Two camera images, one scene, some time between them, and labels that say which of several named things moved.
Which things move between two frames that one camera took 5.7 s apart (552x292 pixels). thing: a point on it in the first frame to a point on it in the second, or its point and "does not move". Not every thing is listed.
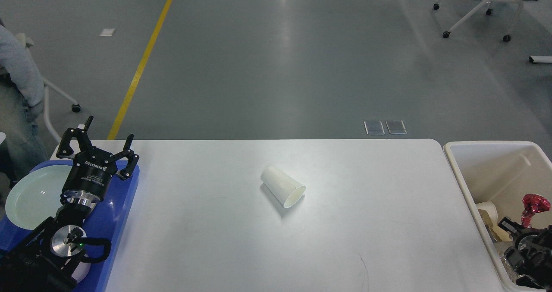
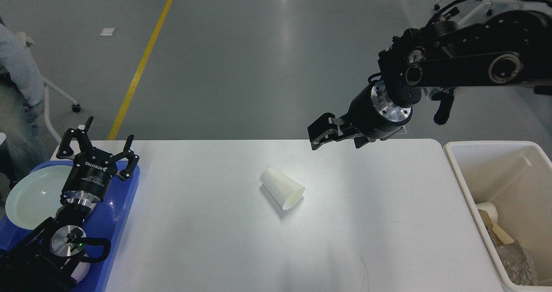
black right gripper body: [522, 237] to [373, 115]
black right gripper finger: [509, 225] to [328, 127]
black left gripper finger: [132, 158] does not move
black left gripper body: [89, 177] does not move
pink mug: [81, 271] does not move
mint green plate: [34, 196] does not move
